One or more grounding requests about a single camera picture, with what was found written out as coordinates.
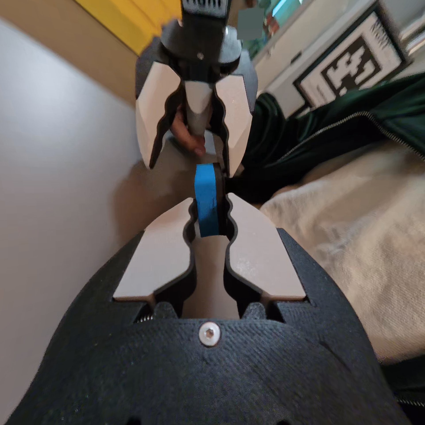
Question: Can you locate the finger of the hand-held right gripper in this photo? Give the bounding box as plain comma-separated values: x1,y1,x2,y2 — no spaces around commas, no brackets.
135,62,184,170
213,75,255,178

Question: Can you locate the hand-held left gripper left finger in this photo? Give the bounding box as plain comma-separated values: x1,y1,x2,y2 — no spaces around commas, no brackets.
113,197,198,317

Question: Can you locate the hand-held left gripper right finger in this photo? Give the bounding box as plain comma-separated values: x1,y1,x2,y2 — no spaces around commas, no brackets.
223,192,307,317

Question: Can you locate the blue whiteboard eraser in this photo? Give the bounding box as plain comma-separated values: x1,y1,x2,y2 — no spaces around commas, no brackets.
193,162,229,238

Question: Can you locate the person's right forearm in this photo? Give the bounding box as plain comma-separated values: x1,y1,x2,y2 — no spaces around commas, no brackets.
244,92,299,173

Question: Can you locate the person's right hand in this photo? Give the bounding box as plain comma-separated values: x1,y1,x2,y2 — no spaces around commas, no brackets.
171,106,207,157

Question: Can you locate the large yellow plastic bin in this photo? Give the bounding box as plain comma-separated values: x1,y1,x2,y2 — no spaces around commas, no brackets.
75,0,182,56

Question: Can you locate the cream cloth garment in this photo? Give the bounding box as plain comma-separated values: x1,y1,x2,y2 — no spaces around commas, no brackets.
260,144,425,364

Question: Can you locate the black white marker board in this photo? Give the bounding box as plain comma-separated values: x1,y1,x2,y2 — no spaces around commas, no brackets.
293,3,410,117

